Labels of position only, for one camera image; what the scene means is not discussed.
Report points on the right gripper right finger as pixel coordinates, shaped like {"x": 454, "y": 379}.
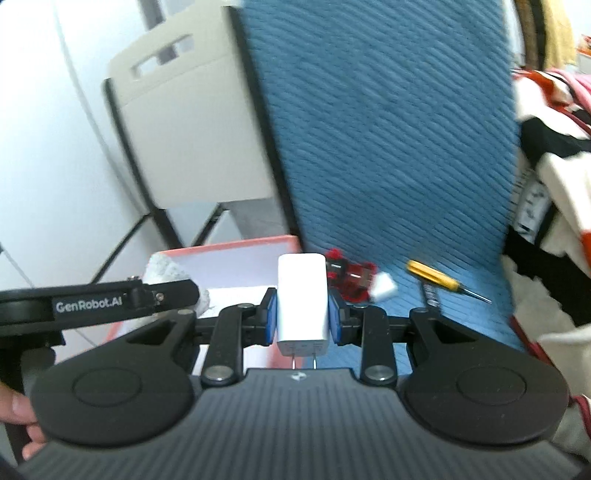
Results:
{"x": 345, "y": 320}

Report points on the large white power adapter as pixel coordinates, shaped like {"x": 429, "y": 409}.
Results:
{"x": 302, "y": 325}

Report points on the black white cream blanket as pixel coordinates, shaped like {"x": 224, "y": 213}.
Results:
{"x": 546, "y": 255}

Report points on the white fluffy towel cloth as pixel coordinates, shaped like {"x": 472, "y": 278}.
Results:
{"x": 162, "y": 269}

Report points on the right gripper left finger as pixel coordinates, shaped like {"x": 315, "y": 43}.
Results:
{"x": 260, "y": 321}

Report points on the yellow handled screwdriver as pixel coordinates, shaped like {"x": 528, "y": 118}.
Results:
{"x": 443, "y": 280}

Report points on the person's left hand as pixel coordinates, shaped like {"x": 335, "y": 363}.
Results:
{"x": 16, "y": 409}

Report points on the white black folding chair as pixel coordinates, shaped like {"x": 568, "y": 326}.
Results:
{"x": 184, "y": 109}

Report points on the pink storage box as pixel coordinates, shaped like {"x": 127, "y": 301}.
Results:
{"x": 235, "y": 272}

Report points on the small white charger cube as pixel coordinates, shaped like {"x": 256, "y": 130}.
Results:
{"x": 383, "y": 287}

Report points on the black lighter with print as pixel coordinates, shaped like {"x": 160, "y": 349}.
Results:
{"x": 430, "y": 296}

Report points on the blue textured sofa cushion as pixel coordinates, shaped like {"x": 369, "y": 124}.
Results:
{"x": 395, "y": 126}

